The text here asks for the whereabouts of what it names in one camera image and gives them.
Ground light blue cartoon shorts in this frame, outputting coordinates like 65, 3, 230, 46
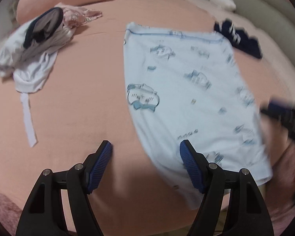
124, 22, 272, 209

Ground pink fluffy rug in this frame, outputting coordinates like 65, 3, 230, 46
0, 193, 22, 235

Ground beige bed blanket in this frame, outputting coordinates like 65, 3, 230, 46
186, 0, 295, 102

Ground navy striped folded garment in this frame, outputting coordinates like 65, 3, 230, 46
214, 19, 263, 59

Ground grey padded headboard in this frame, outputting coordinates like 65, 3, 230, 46
206, 0, 295, 62

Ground white plush pillow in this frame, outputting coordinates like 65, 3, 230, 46
210, 0, 237, 12

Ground white navy-trimmed shirt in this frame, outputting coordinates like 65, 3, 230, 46
0, 7, 74, 148

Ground pink patterned garment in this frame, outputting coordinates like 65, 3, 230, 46
56, 3, 103, 29

